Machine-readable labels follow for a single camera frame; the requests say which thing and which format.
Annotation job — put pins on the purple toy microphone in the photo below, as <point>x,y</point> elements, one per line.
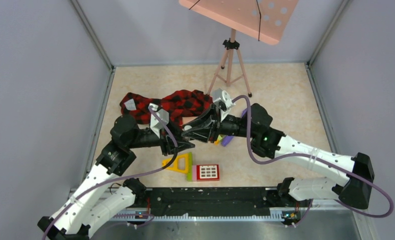
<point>228,138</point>

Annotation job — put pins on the pink music stand tripod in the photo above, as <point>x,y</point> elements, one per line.
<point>224,69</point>

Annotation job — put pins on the mannequin hand with painted nails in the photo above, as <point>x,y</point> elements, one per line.
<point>186,121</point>

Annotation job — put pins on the red black plaid shirt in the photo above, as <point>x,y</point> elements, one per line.
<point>180,104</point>

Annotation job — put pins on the nail polish bottle grey cap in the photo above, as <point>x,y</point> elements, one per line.
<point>187,127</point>

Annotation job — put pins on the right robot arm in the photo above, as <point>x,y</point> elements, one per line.
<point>345,178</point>

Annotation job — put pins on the yellow triangle toy piece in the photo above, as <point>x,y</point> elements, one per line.
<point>181,164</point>

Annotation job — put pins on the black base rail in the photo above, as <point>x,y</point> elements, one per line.
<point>212,201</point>

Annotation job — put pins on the red window toy block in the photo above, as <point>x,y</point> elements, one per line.
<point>205,173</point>

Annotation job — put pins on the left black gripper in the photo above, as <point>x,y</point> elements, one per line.
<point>176,133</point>

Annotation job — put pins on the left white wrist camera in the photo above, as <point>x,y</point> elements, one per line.
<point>158,118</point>

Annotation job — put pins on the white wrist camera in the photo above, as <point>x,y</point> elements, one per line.
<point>223,101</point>
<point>158,118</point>

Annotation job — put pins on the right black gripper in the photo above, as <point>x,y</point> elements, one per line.
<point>206,118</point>

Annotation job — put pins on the pink perforated stand tray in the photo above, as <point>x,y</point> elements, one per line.
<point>264,20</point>

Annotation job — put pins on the green toy plate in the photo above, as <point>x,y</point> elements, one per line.
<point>189,175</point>

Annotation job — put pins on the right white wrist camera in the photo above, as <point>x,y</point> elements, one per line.
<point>223,101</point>

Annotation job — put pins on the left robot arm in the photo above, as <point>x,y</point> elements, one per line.
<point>83,215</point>

